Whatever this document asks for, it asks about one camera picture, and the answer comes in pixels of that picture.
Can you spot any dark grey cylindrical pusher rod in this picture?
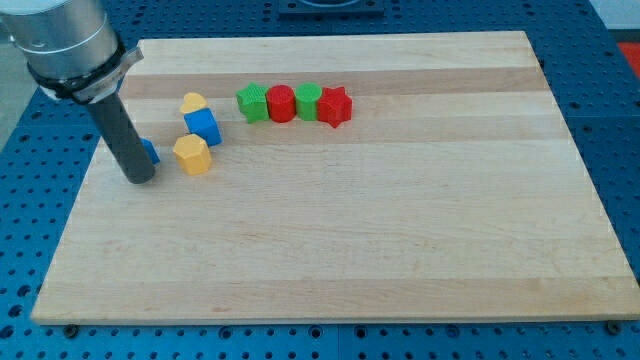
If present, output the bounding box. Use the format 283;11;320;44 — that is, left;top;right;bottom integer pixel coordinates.
86;93;155;184

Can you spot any yellow hexagon block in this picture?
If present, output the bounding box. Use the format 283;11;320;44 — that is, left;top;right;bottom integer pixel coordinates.
173;134;212;176

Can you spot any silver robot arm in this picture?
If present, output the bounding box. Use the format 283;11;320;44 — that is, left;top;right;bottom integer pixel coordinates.
1;0;155;184

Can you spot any blue triangle block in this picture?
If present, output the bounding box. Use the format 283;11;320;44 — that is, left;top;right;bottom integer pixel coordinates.
141;138;160;165

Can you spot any yellow heart block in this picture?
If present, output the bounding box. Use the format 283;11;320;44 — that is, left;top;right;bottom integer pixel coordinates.
179;92;208;114

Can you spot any blue cube block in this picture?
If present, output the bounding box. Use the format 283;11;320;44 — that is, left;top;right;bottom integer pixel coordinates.
184;108;223;147

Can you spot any green star block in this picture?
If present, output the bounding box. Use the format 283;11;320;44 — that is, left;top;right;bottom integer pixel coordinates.
236;82;270;124

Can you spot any red cylinder block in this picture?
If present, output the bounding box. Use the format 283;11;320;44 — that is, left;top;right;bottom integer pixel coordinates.
266;85;296;123

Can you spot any green cylinder block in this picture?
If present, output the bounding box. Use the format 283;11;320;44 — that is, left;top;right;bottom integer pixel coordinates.
294;82;322;121

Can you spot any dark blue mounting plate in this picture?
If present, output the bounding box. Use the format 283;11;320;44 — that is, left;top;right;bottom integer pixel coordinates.
276;0;385;17

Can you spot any red star block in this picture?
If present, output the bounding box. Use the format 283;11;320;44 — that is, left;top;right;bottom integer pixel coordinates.
317;87;353;128

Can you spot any wooden board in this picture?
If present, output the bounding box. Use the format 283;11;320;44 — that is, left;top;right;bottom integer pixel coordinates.
32;31;639;326

